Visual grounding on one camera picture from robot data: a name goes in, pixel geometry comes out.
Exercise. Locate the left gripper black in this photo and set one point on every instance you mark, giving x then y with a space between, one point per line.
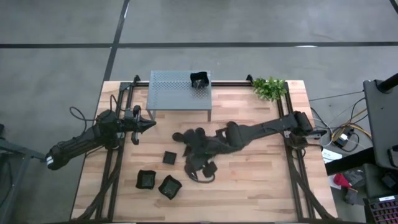
135 124

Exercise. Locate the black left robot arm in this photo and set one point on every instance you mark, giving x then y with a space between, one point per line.
77 143

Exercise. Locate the backlit computer keyboard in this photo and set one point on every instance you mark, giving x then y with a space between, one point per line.
384 211

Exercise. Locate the dark grey side table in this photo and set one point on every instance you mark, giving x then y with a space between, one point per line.
382 124

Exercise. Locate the black aluminium rig frame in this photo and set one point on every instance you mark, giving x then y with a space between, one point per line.
230 83

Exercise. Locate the black pole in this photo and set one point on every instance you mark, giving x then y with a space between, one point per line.
388 84

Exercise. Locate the red floor object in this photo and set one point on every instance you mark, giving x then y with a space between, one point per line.
340 180

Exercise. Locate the grey metal stand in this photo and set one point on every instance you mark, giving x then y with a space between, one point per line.
21 151

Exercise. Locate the grey perforated metal shelf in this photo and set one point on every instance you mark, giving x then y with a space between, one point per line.
161 104

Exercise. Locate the black handheld device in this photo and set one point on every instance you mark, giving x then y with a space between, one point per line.
393 157

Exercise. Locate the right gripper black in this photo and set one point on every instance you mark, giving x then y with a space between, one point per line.
206 154

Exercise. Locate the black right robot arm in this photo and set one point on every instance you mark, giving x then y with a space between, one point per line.
264 127

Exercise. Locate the green plant in white pot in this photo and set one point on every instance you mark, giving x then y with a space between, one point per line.
270 88

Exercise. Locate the blue white power adapter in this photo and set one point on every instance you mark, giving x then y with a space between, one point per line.
342 139

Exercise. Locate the white paper sheet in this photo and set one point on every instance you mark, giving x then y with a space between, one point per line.
329 154

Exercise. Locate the black slanted beam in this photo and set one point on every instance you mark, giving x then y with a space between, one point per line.
348 160

